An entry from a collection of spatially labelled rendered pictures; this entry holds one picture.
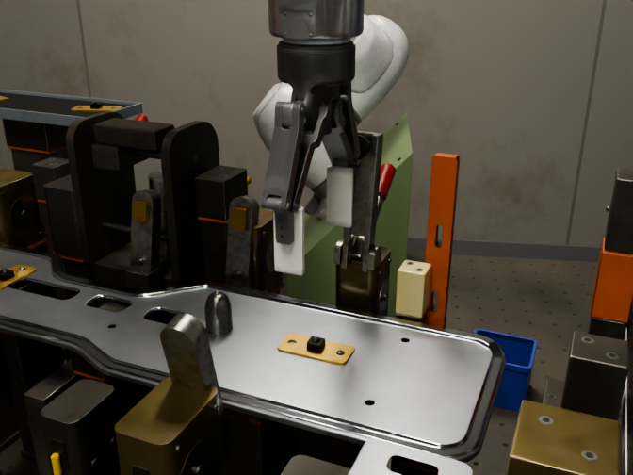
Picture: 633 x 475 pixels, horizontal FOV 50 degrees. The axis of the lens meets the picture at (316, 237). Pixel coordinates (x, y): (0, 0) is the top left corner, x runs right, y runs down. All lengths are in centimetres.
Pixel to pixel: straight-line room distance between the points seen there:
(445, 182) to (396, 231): 57
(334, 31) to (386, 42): 90
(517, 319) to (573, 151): 201
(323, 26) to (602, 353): 39
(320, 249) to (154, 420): 84
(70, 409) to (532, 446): 45
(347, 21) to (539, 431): 39
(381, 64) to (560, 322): 67
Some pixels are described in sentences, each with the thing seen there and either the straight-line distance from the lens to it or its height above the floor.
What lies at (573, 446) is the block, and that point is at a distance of 60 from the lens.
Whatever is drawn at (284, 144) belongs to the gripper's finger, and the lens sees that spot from 62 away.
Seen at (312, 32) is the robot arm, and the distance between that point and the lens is 63.
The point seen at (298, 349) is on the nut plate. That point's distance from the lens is 78.
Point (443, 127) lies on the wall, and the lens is 333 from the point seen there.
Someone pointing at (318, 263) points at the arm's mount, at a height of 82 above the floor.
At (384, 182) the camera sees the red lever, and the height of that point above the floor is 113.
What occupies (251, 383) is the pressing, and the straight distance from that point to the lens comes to 74.
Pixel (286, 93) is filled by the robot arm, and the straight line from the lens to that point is 150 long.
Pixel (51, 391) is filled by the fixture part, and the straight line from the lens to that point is 100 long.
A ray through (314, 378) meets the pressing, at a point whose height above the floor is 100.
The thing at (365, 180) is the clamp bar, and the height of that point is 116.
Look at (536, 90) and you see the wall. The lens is 334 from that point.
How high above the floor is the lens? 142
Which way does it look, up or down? 23 degrees down
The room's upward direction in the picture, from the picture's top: straight up
